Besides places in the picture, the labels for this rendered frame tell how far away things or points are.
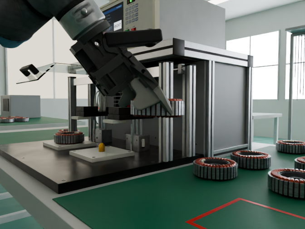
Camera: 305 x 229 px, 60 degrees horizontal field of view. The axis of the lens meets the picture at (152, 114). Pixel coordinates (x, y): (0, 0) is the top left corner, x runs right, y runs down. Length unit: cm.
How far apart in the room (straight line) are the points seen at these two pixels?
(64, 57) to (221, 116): 525
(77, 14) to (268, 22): 744
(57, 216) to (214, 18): 89
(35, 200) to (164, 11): 66
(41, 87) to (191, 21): 495
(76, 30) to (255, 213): 44
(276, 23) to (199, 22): 672
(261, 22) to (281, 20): 53
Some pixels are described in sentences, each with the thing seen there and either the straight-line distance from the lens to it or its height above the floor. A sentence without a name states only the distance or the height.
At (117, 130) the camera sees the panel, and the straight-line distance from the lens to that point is 123.
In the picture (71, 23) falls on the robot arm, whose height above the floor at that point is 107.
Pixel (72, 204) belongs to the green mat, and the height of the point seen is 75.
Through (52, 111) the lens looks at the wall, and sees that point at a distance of 583.
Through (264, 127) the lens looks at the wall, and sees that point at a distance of 761.
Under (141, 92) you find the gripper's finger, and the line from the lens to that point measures 48.
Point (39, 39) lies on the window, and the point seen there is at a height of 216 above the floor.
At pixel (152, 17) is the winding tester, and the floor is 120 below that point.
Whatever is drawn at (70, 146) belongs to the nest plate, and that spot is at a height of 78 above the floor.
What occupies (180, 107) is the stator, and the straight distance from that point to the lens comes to 52.
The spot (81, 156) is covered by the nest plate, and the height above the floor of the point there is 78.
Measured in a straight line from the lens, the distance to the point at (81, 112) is 107.
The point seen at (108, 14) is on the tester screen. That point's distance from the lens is 110.
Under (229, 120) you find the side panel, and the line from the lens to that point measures 99.
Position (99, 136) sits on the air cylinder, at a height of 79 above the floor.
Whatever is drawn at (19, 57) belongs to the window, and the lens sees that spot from 570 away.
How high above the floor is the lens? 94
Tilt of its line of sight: 3 degrees down
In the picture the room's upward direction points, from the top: straight up
